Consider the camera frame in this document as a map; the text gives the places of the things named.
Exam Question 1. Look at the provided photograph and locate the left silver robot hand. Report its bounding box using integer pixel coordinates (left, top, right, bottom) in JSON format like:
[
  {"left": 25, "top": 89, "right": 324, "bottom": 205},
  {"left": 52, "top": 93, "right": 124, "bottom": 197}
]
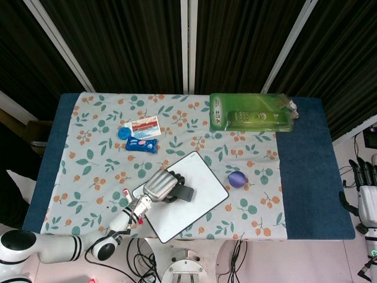
[{"left": 143, "top": 169, "right": 187, "bottom": 205}]

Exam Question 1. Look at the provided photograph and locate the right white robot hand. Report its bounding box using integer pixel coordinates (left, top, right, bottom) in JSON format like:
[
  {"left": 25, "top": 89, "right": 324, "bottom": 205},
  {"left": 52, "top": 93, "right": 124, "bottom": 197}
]
[{"left": 338, "top": 156, "right": 377, "bottom": 228}]

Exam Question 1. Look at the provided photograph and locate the grey whiteboard eraser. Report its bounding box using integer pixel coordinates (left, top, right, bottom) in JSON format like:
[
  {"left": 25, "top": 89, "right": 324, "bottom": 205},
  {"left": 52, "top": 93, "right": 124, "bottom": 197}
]
[{"left": 171, "top": 185, "right": 196, "bottom": 203}]

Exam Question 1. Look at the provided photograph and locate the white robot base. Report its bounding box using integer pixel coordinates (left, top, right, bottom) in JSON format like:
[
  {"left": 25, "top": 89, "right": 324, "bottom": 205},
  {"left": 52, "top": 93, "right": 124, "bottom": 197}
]
[{"left": 144, "top": 238, "right": 236, "bottom": 283}]

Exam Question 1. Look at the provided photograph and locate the black-framed whiteboard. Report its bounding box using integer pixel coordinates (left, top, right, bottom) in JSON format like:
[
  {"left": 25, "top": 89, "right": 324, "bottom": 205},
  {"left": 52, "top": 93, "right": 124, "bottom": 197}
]
[{"left": 131, "top": 150, "right": 230, "bottom": 244}]

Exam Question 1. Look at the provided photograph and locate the blue snack packet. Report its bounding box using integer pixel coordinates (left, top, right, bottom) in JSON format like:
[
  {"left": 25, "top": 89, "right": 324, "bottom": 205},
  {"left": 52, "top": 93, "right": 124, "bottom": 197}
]
[{"left": 125, "top": 137, "right": 160, "bottom": 154}]

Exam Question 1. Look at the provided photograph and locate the red white snack packet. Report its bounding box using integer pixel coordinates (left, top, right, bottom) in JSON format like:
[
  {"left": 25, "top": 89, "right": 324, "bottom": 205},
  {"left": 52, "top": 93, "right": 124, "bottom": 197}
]
[{"left": 124, "top": 115, "right": 162, "bottom": 139}]

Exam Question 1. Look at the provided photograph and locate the floral tablecloth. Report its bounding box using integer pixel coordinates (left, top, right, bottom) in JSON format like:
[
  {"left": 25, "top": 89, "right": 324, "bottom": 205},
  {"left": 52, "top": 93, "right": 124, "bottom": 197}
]
[{"left": 41, "top": 91, "right": 288, "bottom": 241}]

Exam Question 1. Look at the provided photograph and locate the black device with screen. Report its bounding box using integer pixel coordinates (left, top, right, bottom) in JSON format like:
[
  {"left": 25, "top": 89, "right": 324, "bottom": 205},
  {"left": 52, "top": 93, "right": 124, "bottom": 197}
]
[{"left": 362, "top": 126, "right": 377, "bottom": 149}]

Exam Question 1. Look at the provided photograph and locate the blue table cover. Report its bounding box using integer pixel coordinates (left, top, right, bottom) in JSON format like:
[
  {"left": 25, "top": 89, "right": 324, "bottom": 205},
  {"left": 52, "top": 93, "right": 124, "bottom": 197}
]
[{"left": 22, "top": 93, "right": 356, "bottom": 241}]

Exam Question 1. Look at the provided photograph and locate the purple ball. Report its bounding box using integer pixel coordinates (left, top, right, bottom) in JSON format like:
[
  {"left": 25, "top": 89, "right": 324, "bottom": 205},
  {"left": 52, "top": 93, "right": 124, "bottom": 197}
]
[{"left": 228, "top": 170, "right": 247, "bottom": 189}]

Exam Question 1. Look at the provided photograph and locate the green blister package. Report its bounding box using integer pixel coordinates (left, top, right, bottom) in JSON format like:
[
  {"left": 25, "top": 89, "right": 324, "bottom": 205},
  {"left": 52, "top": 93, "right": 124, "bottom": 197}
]
[{"left": 209, "top": 92, "right": 300, "bottom": 133}]

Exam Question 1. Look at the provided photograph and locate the brown cardboard box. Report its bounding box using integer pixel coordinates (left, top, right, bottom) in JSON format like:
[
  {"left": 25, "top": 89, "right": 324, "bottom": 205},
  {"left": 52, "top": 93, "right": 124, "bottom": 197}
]
[{"left": 26, "top": 119, "right": 55, "bottom": 156}]

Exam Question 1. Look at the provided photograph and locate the dark pleated curtain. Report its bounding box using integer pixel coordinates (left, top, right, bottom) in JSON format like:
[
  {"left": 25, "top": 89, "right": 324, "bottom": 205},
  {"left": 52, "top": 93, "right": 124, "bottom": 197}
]
[{"left": 0, "top": 0, "right": 377, "bottom": 142}]

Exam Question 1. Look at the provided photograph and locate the black floor cable bundle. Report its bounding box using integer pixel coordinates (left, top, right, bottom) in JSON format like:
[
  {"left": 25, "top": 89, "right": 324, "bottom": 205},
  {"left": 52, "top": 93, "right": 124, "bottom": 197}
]
[
  {"left": 126, "top": 238, "right": 161, "bottom": 283},
  {"left": 217, "top": 240, "right": 246, "bottom": 283}
]

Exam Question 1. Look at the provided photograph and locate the upright white frame post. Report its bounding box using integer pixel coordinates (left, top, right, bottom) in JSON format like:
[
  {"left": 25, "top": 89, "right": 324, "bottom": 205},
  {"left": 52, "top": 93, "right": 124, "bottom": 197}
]
[{"left": 180, "top": 0, "right": 199, "bottom": 95}]

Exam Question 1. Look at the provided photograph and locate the slanted white frame post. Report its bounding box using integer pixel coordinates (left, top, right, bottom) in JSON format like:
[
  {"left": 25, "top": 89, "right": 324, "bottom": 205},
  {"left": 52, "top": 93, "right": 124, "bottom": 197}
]
[
  {"left": 23, "top": 0, "right": 95, "bottom": 93},
  {"left": 260, "top": 0, "right": 319, "bottom": 95}
]

